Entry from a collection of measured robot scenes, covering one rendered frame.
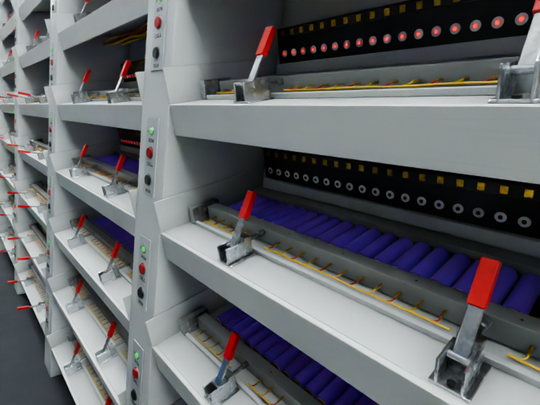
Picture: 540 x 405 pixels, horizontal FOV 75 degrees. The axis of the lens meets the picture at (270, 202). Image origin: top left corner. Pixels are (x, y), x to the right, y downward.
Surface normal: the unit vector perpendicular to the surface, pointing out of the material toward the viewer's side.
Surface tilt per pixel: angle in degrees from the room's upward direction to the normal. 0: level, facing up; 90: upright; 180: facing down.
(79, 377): 17
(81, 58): 90
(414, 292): 107
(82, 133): 90
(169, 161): 90
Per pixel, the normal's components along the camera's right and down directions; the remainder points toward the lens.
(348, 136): -0.73, 0.30
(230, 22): 0.67, 0.20
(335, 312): -0.10, -0.93
